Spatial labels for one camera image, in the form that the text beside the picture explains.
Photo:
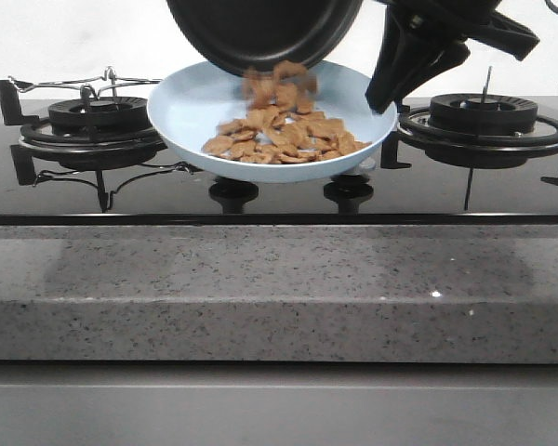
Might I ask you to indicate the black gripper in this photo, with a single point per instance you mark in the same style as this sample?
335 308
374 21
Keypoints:
412 53

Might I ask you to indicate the brown meat pieces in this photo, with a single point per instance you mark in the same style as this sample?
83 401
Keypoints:
282 125

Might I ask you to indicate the black frying pan mint handle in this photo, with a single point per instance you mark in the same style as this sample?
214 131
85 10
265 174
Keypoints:
237 35

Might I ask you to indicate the light blue plate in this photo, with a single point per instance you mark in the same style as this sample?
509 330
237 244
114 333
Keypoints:
187 106

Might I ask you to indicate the black right gas burner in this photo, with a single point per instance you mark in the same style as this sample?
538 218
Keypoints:
468 113

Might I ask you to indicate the black gas burner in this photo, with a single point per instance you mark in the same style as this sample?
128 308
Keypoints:
121 114
468 113

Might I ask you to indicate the black right pan support grate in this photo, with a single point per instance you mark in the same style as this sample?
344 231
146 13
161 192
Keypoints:
468 150

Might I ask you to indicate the black pan support grate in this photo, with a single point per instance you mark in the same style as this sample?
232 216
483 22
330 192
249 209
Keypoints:
38 134
468 150

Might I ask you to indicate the black glass gas cooktop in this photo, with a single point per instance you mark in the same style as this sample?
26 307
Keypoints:
407 186

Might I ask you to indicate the silver right stove knob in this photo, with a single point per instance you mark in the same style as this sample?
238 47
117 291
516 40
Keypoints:
363 169

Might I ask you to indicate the black left gas burner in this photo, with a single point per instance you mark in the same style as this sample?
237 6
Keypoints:
121 114

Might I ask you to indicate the black left pan support grate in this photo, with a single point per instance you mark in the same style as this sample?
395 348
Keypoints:
38 134

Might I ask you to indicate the grey cabinet front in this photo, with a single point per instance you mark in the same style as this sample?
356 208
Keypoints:
180 403

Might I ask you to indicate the wire pan reducer stand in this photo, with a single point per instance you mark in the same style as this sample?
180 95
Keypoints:
96 86

